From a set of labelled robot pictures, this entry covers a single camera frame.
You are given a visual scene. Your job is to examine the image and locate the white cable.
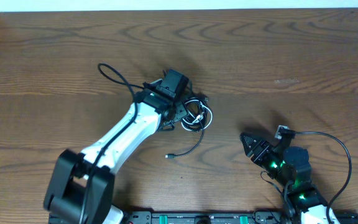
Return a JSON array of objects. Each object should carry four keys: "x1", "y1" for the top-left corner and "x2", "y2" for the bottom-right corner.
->
[{"x1": 180, "y1": 98, "x2": 214, "y2": 132}]

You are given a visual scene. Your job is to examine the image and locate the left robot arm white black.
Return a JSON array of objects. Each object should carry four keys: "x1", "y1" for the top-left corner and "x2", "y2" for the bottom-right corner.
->
[{"x1": 44, "y1": 90, "x2": 185, "y2": 223}]

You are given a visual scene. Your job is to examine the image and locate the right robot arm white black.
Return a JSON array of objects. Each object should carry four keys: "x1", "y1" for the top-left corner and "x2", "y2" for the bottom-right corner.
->
[{"x1": 240, "y1": 129, "x2": 339, "y2": 223}]

